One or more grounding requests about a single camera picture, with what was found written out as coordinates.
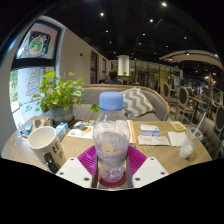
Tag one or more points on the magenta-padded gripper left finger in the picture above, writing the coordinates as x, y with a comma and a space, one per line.
86, 160

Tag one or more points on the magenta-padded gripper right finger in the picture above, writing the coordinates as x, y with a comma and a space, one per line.
136, 159

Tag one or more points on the clear blue-capped water bottle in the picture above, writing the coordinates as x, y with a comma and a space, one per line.
111, 146

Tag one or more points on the white printed paper slip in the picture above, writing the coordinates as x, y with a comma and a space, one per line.
153, 140

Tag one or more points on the white orange box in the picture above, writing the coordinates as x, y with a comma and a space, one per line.
132, 131

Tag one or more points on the printed colourful leaflet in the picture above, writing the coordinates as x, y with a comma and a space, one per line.
81, 130

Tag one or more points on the flat blue-topped white box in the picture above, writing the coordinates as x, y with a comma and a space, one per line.
149, 129

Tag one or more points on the white paper napkin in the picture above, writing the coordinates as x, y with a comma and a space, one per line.
176, 138

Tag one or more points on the white mug with dark print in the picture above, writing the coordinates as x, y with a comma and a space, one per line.
43, 145

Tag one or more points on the yellow card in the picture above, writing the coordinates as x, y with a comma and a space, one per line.
177, 125

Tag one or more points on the clear plastic cup with straw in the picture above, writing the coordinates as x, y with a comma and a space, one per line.
188, 145

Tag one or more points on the grey white chevron cushion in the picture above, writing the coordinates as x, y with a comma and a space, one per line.
136, 101

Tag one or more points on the brown printed card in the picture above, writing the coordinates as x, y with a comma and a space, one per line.
41, 122

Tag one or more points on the grey curved sofa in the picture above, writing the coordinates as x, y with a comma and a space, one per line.
156, 101

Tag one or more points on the pill blister pack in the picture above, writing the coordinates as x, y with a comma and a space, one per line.
18, 141

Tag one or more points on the green potted plant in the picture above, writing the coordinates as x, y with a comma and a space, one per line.
58, 93

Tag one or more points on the grey tufted chair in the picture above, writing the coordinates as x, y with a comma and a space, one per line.
210, 140

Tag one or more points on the group of round-backed chairs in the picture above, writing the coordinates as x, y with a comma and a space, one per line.
183, 98

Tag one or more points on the person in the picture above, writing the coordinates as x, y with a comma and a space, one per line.
113, 79

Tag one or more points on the group of ceiling lights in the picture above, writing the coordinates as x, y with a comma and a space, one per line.
163, 4

